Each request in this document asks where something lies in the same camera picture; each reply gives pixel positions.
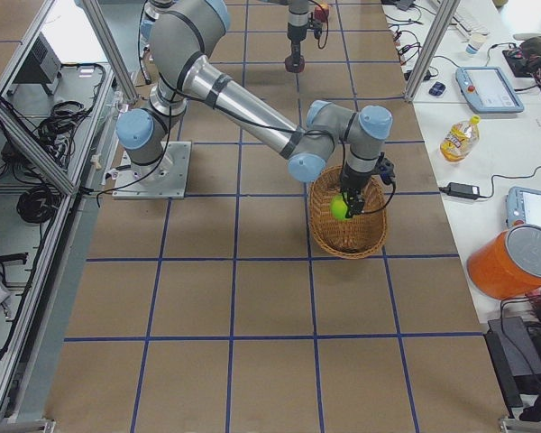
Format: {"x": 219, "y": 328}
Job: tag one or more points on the orange bucket with lid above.
{"x": 510, "y": 264}

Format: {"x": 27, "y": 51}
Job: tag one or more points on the aluminium frame post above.
{"x": 434, "y": 35}

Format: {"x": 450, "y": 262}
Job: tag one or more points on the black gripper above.
{"x": 295, "y": 45}
{"x": 354, "y": 180}

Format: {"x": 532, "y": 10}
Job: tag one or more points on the blue teach pendant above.
{"x": 487, "y": 90}
{"x": 523, "y": 206}

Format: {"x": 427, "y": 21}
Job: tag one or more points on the green apple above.
{"x": 339, "y": 208}

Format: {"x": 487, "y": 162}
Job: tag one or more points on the dark blue checkered pouch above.
{"x": 437, "y": 89}

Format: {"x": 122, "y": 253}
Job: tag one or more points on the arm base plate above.
{"x": 168, "y": 179}

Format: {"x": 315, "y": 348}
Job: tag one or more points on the aluminium side rack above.
{"x": 23, "y": 164}

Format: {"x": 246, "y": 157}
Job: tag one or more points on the paper cup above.
{"x": 474, "y": 43}

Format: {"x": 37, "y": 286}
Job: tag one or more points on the black power adapter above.
{"x": 460, "y": 190}

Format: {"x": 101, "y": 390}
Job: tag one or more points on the orange juice bottle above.
{"x": 461, "y": 139}

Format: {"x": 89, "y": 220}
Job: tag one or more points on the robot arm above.
{"x": 181, "y": 41}
{"x": 298, "y": 25}

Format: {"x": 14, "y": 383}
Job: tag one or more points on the black laptop stack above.
{"x": 514, "y": 346}

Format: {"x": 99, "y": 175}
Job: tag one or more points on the wicker basket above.
{"x": 355, "y": 238}

